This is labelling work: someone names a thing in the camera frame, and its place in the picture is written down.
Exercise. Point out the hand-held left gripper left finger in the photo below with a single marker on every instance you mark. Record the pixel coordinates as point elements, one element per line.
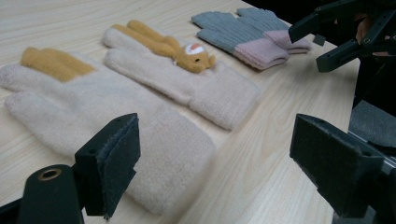
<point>115,158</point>

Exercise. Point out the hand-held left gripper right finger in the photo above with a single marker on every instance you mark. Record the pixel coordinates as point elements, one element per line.
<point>333,158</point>

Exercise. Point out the grey pink glove with label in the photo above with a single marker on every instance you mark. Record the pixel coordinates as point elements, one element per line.
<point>288,39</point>

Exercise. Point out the beige and mustard fluffy glove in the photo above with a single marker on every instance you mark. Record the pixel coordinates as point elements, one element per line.
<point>77,102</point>

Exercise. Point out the grey and pink knit glove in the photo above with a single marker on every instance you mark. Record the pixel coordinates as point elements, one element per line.
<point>224,31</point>

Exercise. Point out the beige glove with plush animal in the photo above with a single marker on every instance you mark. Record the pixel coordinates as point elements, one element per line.
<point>218,93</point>

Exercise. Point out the small black square piece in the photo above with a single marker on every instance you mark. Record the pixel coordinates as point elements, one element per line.
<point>319,39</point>

